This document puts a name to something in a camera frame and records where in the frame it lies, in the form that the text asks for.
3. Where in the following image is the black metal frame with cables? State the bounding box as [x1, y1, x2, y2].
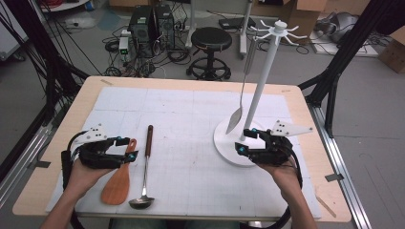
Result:
[0, 0, 90, 128]

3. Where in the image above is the white utensil rack stand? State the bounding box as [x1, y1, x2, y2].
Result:
[213, 19, 309, 168]

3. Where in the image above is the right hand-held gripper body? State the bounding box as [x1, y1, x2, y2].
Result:
[247, 119, 314, 166]

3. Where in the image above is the grey bag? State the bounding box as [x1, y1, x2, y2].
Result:
[314, 11, 361, 44]

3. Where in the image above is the thin white stand post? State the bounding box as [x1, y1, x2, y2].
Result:
[185, 0, 197, 49]

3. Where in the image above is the aluminium floor rail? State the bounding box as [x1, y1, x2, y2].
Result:
[309, 104, 372, 229]
[0, 123, 53, 204]

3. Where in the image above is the open cardboard box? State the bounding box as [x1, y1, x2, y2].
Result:
[280, 0, 329, 41]

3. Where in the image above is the right hand-held gripper black cable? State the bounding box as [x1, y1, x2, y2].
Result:
[270, 149, 304, 229]

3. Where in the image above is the person's right hand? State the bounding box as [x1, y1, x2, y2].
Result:
[254, 162, 304, 198]

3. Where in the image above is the person's left hand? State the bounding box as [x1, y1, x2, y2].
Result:
[65, 160, 114, 199]

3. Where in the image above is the small white power box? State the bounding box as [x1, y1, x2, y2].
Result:
[118, 36, 130, 55]

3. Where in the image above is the left hand-held gripper black cable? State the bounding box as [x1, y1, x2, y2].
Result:
[60, 129, 88, 229]

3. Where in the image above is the narrow black computer tower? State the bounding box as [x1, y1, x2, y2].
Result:
[154, 4, 176, 51]

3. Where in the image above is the steel ladle dark wooden handle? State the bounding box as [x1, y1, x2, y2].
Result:
[128, 124, 156, 210]

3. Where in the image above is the white round table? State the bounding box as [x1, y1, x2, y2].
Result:
[39, 0, 90, 13]

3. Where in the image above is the large steel serving spoon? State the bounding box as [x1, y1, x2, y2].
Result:
[224, 36, 258, 135]

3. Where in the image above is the hand-held gripper black cable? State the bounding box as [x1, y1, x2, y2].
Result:
[270, 149, 304, 229]
[60, 129, 88, 229]

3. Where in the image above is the tangle of black floor cables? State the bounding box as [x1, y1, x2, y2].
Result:
[103, 31, 192, 78]

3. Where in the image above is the closed cardboard box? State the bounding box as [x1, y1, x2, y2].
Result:
[377, 27, 405, 74]

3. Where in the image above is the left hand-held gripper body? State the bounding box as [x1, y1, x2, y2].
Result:
[77, 123, 127, 170]

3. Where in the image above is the thick white stand post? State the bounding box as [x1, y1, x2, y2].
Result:
[239, 0, 252, 60]

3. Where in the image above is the black round stool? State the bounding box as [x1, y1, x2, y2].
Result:
[185, 27, 233, 81]

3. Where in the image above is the flat black device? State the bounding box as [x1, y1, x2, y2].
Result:
[218, 16, 257, 31]

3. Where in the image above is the white foam mat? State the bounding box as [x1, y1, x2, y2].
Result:
[45, 86, 323, 220]

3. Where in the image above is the wooden spatula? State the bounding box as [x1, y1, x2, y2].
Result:
[100, 137, 138, 206]

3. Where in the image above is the wide black computer tower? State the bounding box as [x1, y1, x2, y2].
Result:
[128, 5, 157, 58]

